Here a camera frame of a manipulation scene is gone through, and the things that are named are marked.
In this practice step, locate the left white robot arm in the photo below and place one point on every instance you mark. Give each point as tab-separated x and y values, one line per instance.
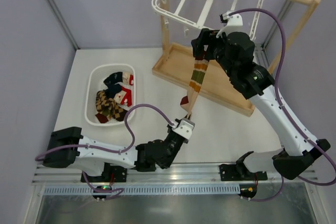
68	148

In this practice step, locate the navy blue sock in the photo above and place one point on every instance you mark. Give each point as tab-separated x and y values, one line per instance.
114	92

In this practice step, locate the brown argyle sock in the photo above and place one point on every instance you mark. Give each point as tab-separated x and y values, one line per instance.
106	105

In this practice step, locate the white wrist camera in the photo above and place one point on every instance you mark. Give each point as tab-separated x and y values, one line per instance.
232	23
183	127

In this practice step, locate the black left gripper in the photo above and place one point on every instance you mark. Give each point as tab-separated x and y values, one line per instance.
177	137

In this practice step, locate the wooden rack with tray base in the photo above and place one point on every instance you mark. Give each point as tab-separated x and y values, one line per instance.
177	62

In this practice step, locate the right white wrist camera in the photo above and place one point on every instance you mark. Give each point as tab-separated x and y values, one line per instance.
232	23

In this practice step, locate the white plastic clip hanger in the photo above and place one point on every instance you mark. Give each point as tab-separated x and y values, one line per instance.
161	7

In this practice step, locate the white perforated plastic basket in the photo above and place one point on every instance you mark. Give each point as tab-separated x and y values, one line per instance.
95	84

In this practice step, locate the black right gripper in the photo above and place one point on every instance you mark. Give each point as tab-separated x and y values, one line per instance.
203	42

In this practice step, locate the navy sock beige red toe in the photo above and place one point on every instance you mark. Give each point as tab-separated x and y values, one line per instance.
119	77

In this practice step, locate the beige striped green sock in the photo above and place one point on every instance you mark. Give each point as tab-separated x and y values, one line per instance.
102	118

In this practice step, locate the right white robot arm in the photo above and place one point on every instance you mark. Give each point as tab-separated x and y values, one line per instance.
299	148

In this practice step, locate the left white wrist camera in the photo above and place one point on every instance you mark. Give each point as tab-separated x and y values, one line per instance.
183	127

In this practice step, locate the aluminium mounting rail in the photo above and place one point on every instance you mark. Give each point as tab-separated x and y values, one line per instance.
180	173

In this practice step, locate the slotted grey cable duct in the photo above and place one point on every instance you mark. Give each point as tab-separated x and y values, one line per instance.
137	190

